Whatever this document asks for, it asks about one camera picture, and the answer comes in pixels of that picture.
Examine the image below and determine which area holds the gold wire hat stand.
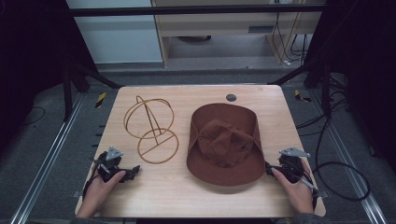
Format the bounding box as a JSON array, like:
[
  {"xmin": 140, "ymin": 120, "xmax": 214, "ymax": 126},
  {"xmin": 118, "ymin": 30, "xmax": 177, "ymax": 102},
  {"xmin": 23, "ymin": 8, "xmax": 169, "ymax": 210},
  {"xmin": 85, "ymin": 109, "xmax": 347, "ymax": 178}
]
[{"xmin": 123, "ymin": 95, "xmax": 180, "ymax": 165}]

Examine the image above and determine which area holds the black horizontal bar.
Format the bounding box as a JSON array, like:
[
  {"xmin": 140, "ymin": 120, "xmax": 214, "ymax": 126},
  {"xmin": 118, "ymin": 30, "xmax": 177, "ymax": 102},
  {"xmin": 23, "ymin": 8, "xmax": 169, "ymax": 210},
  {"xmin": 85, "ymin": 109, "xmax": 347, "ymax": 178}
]
[{"xmin": 66, "ymin": 3, "xmax": 327, "ymax": 18}]

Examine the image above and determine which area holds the black curtain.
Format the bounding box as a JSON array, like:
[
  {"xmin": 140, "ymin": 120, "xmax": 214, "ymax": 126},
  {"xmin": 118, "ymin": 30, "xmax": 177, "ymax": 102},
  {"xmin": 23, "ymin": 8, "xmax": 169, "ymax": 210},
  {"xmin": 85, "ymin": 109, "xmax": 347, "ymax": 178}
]
[
  {"xmin": 0, "ymin": 0, "xmax": 97, "ymax": 150},
  {"xmin": 303, "ymin": 0, "xmax": 396, "ymax": 174}
]

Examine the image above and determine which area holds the hand-held gripper cable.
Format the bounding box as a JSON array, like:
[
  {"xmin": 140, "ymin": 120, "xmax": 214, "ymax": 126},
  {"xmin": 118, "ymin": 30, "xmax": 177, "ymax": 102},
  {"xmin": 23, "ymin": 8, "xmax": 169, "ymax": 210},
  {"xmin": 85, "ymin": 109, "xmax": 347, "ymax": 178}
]
[
  {"xmin": 81, "ymin": 157, "xmax": 106, "ymax": 200},
  {"xmin": 293, "ymin": 166, "xmax": 326, "ymax": 211}
]

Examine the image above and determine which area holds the person's right hand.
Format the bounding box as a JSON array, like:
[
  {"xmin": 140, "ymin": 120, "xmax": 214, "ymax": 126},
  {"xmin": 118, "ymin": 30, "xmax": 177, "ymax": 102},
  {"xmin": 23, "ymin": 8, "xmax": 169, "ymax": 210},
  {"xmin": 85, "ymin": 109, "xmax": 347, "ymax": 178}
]
[{"xmin": 271, "ymin": 159, "xmax": 316, "ymax": 216}]

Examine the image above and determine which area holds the brown brimmed hat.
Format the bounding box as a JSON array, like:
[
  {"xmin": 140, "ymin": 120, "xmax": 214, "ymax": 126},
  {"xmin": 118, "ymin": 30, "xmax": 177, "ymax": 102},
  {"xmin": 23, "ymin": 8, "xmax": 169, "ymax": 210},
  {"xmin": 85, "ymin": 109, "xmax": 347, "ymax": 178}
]
[{"xmin": 186, "ymin": 103, "xmax": 267, "ymax": 188}]

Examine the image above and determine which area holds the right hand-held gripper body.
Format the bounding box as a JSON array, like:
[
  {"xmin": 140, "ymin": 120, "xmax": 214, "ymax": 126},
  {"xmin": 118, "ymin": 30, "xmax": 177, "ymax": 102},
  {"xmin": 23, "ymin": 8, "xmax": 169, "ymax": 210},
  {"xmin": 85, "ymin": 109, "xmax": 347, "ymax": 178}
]
[{"xmin": 274, "ymin": 146, "xmax": 312, "ymax": 185}]

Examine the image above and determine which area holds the yellow black striped tape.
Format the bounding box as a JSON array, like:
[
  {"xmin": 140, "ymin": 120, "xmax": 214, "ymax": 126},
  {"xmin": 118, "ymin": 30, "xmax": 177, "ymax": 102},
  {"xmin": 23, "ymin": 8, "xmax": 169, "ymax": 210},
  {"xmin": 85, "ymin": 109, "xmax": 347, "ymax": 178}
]
[
  {"xmin": 293, "ymin": 89, "xmax": 313, "ymax": 104},
  {"xmin": 94, "ymin": 91, "xmax": 107, "ymax": 109}
]

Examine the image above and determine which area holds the thin black floor cable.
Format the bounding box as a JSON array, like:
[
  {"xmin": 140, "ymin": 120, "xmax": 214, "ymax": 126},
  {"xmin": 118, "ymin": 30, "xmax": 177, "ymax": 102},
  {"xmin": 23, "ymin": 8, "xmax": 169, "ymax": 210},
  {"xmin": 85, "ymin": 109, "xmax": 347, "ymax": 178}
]
[{"xmin": 21, "ymin": 105, "xmax": 47, "ymax": 127}]

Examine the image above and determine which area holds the bundle of hanging black cables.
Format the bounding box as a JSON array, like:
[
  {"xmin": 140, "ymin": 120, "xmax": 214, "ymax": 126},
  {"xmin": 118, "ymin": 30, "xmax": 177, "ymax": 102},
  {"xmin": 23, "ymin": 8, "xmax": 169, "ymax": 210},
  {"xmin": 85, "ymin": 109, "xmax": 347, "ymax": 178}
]
[{"xmin": 271, "ymin": 11, "xmax": 310, "ymax": 67}]

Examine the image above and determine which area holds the light wooden desk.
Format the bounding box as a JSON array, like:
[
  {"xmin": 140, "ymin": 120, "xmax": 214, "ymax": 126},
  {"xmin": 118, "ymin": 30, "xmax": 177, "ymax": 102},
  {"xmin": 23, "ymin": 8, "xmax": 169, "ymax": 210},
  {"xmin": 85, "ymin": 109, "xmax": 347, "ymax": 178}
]
[{"xmin": 150, "ymin": 0, "xmax": 327, "ymax": 68}]

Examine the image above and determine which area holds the aluminium floor rail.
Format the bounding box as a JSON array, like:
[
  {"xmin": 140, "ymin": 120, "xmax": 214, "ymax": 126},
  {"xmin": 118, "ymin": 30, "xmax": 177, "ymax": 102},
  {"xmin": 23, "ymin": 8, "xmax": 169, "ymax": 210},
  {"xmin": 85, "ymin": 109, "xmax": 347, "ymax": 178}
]
[
  {"xmin": 310, "ymin": 89, "xmax": 390, "ymax": 224},
  {"xmin": 8, "ymin": 92, "xmax": 86, "ymax": 224}
]

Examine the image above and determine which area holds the person's left hand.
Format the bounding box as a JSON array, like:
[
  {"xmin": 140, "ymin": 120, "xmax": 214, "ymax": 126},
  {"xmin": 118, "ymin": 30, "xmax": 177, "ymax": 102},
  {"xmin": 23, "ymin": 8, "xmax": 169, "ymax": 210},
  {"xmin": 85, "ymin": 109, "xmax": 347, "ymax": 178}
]
[{"xmin": 76, "ymin": 170, "xmax": 127, "ymax": 219}]

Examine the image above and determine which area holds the white cabinet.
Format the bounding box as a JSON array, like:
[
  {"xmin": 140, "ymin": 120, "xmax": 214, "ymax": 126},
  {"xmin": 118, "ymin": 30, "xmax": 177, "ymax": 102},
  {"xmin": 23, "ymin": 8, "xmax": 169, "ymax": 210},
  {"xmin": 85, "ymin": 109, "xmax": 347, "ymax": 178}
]
[{"xmin": 64, "ymin": 0, "xmax": 164, "ymax": 65}]

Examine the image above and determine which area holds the long black floor cable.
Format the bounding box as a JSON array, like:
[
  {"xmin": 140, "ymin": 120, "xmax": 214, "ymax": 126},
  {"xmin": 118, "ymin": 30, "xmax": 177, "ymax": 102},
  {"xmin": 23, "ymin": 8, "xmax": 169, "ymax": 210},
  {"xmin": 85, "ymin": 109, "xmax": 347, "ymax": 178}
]
[{"xmin": 295, "ymin": 106, "xmax": 372, "ymax": 203}]

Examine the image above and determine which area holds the right hand-held gripper cable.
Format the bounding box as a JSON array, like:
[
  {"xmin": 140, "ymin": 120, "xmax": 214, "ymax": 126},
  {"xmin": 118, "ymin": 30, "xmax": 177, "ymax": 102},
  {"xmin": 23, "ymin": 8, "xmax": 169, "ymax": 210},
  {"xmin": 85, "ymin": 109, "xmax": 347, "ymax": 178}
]
[{"xmin": 293, "ymin": 166, "xmax": 326, "ymax": 211}]

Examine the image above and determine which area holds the left hand-held gripper cable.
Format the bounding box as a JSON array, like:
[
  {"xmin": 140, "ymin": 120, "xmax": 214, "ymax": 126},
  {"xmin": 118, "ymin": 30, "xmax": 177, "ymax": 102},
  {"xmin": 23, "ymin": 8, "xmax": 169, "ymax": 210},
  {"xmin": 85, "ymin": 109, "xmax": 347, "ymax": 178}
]
[{"xmin": 81, "ymin": 157, "xmax": 106, "ymax": 200}]

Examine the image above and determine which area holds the black metal stand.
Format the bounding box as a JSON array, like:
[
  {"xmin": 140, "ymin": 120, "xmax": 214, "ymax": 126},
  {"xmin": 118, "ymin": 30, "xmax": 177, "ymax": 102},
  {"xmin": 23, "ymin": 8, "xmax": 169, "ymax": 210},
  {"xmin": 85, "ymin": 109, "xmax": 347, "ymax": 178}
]
[
  {"xmin": 61, "ymin": 57, "xmax": 124, "ymax": 123},
  {"xmin": 268, "ymin": 57, "xmax": 333, "ymax": 119}
]

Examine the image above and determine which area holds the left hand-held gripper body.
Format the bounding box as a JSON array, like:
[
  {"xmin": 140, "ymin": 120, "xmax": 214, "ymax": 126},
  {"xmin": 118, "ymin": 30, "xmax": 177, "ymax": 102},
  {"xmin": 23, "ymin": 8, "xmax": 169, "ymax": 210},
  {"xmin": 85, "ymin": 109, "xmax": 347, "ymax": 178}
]
[{"xmin": 92, "ymin": 146, "xmax": 126, "ymax": 184}]

